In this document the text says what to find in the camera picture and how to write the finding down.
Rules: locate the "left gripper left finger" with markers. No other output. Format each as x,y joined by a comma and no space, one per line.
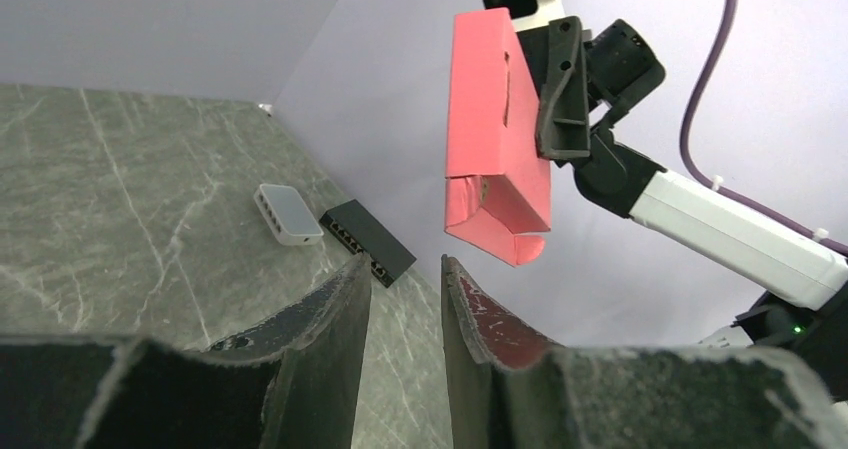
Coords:
291,381

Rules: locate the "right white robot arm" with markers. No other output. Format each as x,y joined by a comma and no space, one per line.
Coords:
804,305

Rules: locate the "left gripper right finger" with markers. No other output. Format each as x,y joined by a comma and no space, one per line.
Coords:
509,386

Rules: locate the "black ridged tray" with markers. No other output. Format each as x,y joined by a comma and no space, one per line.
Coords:
359,231

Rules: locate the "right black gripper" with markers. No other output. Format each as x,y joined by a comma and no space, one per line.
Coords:
574,72

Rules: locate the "red paper box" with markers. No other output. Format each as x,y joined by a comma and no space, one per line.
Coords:
497,189

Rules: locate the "clear plastic case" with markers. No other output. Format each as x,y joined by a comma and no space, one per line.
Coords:
287,215

